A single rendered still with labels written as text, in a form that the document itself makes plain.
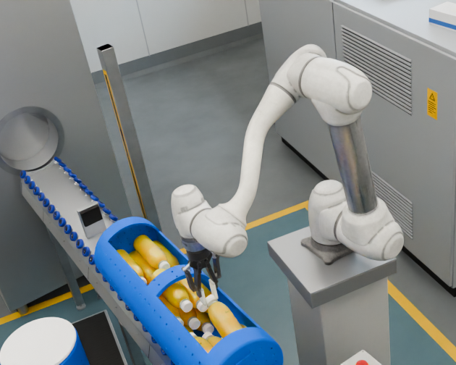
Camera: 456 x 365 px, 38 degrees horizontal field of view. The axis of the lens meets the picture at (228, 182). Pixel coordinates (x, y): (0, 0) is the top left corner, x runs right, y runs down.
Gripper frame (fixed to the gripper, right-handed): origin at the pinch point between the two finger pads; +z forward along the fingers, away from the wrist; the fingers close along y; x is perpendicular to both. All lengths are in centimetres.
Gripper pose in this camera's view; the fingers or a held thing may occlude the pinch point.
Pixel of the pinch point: (208, 292)
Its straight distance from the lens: 223.9
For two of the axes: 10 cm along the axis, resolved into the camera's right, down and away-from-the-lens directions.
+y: -8.3, 4.0, -3.8
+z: 1.5, 8.3, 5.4
